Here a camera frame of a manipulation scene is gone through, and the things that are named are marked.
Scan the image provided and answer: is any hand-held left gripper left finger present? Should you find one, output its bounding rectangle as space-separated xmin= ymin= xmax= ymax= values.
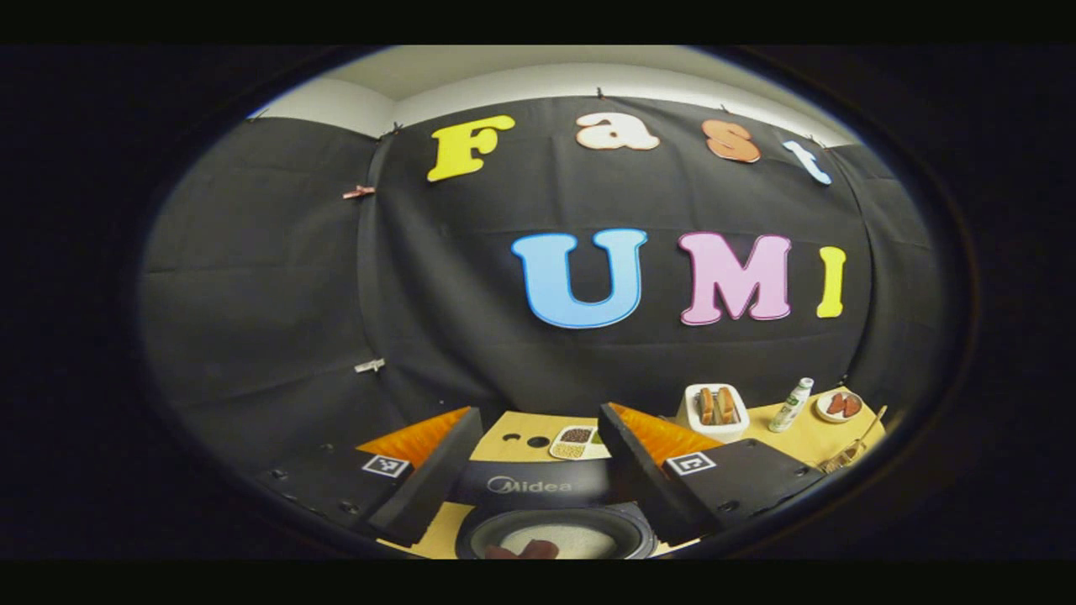
xmin=252 ymin=407 xmax=484 ymax=547

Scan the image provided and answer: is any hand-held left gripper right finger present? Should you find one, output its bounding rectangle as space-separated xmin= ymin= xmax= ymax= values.
xmin=599 ymin=402 xmax=825 ymax=545

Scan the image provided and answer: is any dark grey rice cooker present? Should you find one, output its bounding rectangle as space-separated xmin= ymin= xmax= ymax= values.
xmin=444 ymin=458 xmax=661 ymax=560

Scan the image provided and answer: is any wooden spoon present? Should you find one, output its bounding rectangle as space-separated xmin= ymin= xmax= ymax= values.
xmin=845 ymin=406 xmax=889 ymax=459

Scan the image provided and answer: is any divided dish of grains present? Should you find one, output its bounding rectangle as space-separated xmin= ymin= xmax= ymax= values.
xmin=549 ymin=425 xmax=610 ymax=461

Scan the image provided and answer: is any white toaster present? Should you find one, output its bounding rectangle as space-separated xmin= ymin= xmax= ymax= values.
xmin=677 ymin=383 xmax=751 ymax=444

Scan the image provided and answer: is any white plastic bottle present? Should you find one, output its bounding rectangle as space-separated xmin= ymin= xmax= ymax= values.
xmin=768 ymin=377 xmax=815 ymax=434

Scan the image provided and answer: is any white round plate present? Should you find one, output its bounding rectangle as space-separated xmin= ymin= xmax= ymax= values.
xmin=814 ymin=388 xmax=864 ymax=424

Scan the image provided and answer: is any black backdrop cloth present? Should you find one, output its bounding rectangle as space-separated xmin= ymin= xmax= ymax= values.
xmin=139 ymin=94 xmax=951 ymax=488

